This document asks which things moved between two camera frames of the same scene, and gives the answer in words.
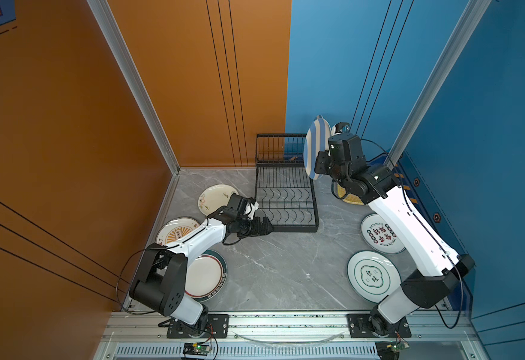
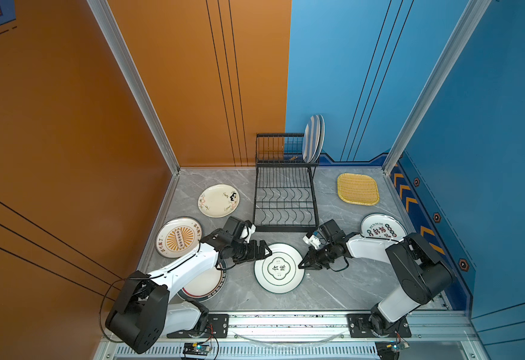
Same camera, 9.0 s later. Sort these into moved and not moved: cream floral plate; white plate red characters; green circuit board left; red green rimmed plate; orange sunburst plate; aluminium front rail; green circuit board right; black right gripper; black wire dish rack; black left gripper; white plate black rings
Moved: black right gripper; black left gripper; white plate black rings
Not moved: black wire dish rack; orange sunburst plate; cream floral plate; red green rimmed plate; green circuit board left; aluminium front rail; green circuit board right; white plate red characters
